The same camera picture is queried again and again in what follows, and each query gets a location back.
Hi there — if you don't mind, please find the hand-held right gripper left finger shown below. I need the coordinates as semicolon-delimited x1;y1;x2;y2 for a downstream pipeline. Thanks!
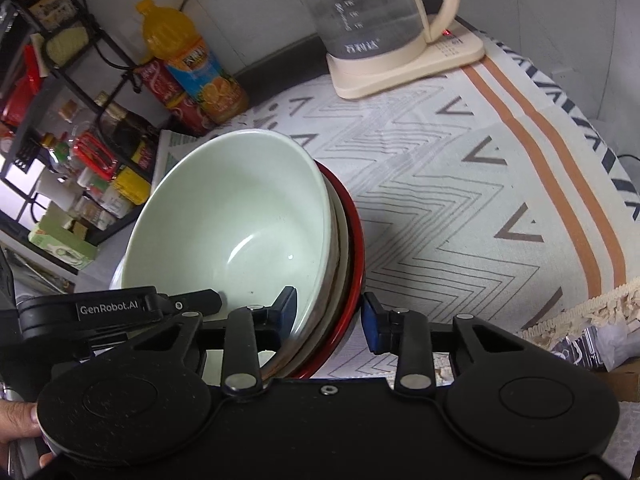
132;285;298;396

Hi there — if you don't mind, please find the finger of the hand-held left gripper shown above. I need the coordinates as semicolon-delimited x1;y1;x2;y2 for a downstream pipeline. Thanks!
156;288;224;319

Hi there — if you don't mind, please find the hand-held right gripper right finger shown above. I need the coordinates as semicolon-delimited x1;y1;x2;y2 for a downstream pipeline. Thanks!
361;291;526;396

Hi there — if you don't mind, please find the red plate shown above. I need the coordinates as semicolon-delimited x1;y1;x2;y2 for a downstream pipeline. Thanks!
287;160;368;380

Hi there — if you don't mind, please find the light green bowl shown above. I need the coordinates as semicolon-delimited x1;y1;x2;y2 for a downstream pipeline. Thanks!
122;129;333;346

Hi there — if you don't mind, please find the white bowl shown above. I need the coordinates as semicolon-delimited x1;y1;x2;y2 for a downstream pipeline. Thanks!
109;170;351;368

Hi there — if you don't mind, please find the person's left hand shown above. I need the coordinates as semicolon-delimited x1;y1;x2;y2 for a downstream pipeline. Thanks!
0;402;42;445

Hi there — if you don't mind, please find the green tissue box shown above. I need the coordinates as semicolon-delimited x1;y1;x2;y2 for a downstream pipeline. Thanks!
27;210;98;271

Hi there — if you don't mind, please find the yellow packet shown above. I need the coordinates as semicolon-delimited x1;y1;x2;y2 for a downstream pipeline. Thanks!
110;167;152;206

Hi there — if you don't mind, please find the patterned tablecloth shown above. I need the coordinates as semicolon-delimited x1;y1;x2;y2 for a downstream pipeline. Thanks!
157;15;640;381

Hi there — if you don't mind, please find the red packet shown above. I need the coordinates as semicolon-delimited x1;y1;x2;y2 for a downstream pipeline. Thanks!
72;132;118;181

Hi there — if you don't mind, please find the dark sauce bottle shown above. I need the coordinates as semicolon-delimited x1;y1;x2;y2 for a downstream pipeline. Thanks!
94;91;161;181

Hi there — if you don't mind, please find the red cola bottle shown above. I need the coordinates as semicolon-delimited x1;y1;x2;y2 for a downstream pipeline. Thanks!
135;57;216;137

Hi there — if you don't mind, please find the clear plastic bag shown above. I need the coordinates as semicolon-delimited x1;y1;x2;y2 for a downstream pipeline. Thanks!
525;320;640;371

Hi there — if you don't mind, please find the orange juice bottle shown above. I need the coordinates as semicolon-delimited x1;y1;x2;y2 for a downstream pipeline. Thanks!
135;0;250;125

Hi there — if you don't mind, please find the cream kettle base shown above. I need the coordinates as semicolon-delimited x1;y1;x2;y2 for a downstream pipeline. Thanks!
326;25;486;101

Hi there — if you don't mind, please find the cardboard box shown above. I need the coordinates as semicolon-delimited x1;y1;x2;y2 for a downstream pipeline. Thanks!
607;355;640;401

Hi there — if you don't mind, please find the black wire rack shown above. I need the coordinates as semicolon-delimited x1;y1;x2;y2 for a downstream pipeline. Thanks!
0;0;161;251

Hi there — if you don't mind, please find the glass electric kettle cream handle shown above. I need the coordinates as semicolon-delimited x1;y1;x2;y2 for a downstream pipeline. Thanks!
282;0;462;58

